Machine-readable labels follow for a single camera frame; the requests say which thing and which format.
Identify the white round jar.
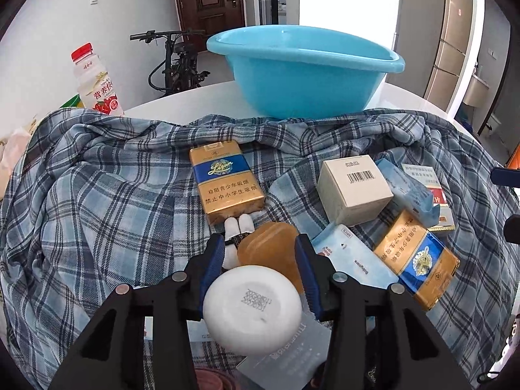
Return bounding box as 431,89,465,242
203,265,303,354

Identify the white bunny keychain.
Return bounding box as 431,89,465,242
221,213,254,269

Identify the blue plastic basin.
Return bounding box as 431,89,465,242
206,25,406,120

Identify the red white cigarette box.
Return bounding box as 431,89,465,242
400,163,456,232

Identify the amber soap bar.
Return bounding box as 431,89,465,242
237,223,309,295

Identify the white barcode box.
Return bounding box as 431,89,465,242
316,155,394,227

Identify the red cap milk bottle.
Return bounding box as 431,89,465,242
71,43,124,116

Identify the light blue tissue pack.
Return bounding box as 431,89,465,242
374,158,441,228

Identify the crumpled plastic bag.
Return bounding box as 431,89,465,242
0,118,41,200

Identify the beige refrigerator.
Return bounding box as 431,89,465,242
422,0,486,114

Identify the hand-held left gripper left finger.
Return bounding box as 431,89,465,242
49,233,228,390

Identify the blue plaid shirt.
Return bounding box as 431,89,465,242
0,108,520,390

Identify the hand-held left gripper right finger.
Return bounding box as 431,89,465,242
294,231,474,390

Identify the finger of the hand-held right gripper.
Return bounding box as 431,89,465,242
489,166,520,188
503,215,520,246

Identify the grey flat box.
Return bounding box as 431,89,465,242
236,313,332,390

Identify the gold cigarette pack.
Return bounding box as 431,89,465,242
374,209,461,313
189,140,266,226

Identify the black bicycle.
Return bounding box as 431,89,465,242
130,29,211,98

